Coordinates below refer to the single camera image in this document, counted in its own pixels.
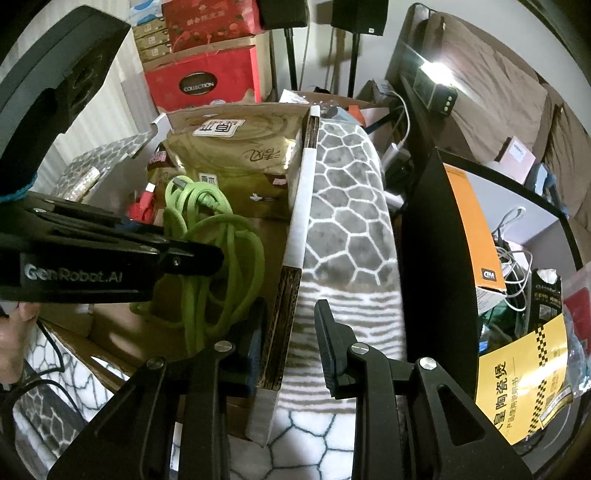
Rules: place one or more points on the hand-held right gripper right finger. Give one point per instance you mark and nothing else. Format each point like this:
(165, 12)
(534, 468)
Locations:
(328, 341)

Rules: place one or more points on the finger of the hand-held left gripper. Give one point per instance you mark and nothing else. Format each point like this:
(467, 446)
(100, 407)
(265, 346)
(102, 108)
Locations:
(92, 224)
(194, 258)

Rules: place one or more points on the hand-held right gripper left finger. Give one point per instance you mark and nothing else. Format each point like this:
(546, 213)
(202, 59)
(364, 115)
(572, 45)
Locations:
(256, 353)

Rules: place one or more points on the small gold tissue pack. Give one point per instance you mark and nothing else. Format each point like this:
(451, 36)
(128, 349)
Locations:
(159, 174)

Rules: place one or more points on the large gold packet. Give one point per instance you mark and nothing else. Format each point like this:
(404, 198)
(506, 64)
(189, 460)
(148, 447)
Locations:
(231, 170)

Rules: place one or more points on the white cardboard carrier box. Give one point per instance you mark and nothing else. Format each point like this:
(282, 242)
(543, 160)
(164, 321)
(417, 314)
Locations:
(295, 221)

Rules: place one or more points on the person's left hand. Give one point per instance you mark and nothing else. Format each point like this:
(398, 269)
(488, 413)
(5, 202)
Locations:
(23, 314)

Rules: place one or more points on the white curtain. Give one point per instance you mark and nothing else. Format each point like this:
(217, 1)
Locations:
(111, 106)

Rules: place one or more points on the gold flat box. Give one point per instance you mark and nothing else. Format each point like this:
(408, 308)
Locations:
(156, 54)
(151, 28)
(153, 41)

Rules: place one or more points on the blue tissue pack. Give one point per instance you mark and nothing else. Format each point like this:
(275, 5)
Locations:
(145, 11)

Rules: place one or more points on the black plastic bin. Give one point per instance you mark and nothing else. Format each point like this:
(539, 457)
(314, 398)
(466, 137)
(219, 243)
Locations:
(434, 277)

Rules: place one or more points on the red floral gift box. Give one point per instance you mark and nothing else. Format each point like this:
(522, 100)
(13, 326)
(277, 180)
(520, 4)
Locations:
(207, 18)

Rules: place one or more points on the red gift bag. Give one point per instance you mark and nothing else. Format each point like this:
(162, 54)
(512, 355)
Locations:
(221, 69)

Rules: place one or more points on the orange white box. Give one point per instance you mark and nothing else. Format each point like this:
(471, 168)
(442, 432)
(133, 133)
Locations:
(475, 230)

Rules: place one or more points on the yellow black booklet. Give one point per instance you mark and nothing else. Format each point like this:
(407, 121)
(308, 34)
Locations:
(521, 383)

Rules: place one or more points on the black snack bag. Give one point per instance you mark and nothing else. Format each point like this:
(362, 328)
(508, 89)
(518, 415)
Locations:
(544, 300)

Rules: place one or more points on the black speaker stand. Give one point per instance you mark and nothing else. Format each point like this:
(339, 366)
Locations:
(291, 60)
(353, 64)

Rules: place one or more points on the red packet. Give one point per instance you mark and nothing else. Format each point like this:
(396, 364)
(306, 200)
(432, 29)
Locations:
(577, 309)

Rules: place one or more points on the small pink box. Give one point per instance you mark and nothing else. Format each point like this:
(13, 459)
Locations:
(516, 159)

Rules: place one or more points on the black power strip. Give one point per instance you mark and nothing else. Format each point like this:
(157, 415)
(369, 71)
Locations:
(434, 87)

